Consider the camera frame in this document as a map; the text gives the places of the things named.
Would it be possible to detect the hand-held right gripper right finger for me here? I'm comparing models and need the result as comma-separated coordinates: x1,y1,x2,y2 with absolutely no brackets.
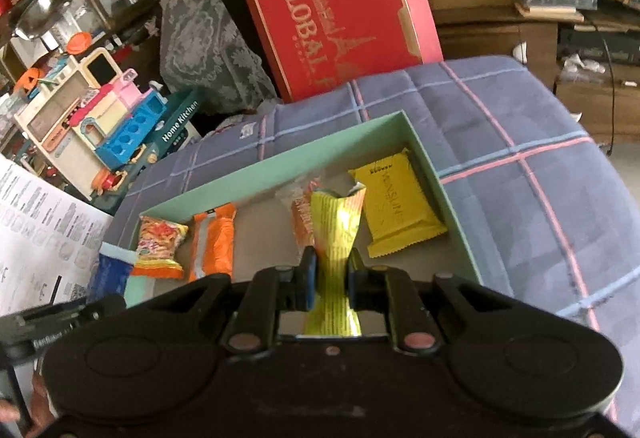
347,249,523,355

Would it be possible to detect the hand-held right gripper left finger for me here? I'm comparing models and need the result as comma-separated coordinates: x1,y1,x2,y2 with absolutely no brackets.
142,245,318,355

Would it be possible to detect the yellow-green snack wrapper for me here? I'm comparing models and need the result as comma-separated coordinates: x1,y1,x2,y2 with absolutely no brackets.
302,183,368,336

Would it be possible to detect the mint green cardboard box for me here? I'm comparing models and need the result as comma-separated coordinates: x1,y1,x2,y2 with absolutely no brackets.
122,110,485,319

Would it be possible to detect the person's left hand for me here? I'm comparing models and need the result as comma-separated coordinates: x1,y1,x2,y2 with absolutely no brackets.
0,374,60,438

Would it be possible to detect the clear orange snack packet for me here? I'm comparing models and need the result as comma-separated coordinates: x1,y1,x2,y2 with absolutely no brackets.
287,180,321,249

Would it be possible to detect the white instruction sheet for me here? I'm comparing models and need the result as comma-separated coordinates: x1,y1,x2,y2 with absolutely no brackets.
0,153,116,316

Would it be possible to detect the blue snack packet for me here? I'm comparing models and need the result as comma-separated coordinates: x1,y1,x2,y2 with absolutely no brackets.
89,243,137,303

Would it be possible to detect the yellow square snack packet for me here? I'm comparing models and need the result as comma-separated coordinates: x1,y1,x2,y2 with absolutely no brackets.
347,149,448,259

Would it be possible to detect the colourful noodle snack packet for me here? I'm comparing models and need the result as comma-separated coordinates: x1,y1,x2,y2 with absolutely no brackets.
131,215,190,279

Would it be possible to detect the teal toy kitchen carton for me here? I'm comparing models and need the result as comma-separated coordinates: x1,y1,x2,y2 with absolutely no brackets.
92,86,205,217

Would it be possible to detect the pastel toy kitchen set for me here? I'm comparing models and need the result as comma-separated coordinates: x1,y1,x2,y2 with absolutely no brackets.
12,46,168,201

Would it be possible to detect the blue plaid blanket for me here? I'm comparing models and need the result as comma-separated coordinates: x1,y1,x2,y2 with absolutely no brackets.
102,55,640,429

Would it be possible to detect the orange pumpkin toy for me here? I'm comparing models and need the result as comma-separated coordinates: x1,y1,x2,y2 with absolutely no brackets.
15,66,41,93

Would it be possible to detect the grey lace cloth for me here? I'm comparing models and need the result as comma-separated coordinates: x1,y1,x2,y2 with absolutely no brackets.
159,0,278,116

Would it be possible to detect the red gift box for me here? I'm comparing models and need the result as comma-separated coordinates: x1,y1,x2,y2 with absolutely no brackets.
236,0,445,102

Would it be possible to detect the low wooden cabinet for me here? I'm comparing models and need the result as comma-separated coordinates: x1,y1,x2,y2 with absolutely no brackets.
435,2,640,149

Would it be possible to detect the orange round lid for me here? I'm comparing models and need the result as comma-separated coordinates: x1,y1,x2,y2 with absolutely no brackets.
67,32,93,56

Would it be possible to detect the metal bowl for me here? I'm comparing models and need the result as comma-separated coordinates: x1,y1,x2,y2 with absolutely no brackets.
10,0,76,41

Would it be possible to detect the crumpled white tissue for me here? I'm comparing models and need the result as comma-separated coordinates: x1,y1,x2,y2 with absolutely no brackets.
560,52,603,71

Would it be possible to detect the black media player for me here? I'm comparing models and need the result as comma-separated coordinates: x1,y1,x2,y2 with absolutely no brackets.
557,25,640,63

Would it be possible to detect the black cable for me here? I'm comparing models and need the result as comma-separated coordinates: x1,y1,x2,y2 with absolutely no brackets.
582,12,621,156

